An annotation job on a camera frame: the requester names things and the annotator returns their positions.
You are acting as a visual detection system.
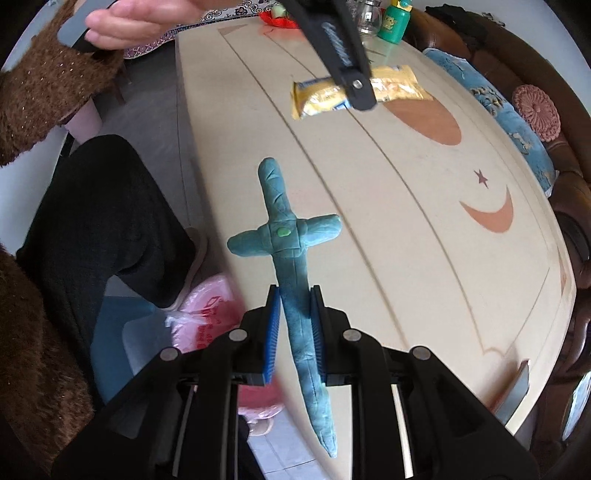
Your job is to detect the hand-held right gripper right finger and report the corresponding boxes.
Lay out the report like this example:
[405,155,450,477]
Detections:
[310,285,539,480]

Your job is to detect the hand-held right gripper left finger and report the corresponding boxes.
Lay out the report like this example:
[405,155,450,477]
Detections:
[52,285,281,480]

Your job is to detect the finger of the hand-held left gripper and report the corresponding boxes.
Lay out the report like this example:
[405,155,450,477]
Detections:
[283,0,376,112]

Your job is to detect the yellow snack packet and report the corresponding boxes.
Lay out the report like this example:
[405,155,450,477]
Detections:
[290,65,435,121]

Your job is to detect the trash bin with pink bag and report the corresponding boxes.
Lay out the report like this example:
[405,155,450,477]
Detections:
[164,274,284,435]

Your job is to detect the teal plush sword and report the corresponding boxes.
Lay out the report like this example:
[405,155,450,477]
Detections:
[226,158,342,459]

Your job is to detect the person's left forearm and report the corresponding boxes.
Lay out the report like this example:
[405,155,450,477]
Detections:
[0,39,127,167]

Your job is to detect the person's left hand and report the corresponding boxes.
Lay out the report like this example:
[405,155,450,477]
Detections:
[85,0,197,51]

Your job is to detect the glass jar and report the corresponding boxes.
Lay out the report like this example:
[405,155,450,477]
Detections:
[355,0,384,36]

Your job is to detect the green bottle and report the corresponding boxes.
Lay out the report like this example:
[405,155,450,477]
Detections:
[378,0,413,44]

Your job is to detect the red tray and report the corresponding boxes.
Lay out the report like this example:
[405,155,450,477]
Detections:
[259,2,298,31]

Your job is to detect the dark cloth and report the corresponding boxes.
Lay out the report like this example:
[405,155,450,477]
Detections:
[425,4,491,43]

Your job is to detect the beige slipper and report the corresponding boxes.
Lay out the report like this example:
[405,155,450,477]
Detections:
[157,226,209,311]

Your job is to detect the light blue plastic stool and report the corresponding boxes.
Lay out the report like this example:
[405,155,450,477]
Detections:
[90,295,172,402]

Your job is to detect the brown leather sofa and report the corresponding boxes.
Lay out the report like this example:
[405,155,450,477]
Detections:
[549,210,591,462]
[411,4,591,213]

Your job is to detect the blue sofa mat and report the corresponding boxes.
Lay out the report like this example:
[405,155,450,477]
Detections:
[422,46,559,198]

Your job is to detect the person's leg black trousers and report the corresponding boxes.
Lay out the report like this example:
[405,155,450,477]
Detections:
[16,135,199,398]

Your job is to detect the pink round cushion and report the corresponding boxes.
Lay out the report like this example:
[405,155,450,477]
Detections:
[512,84,561,141]

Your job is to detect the person's brown fuzzy coat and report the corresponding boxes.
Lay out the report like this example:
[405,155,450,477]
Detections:
[0,244,99,480]

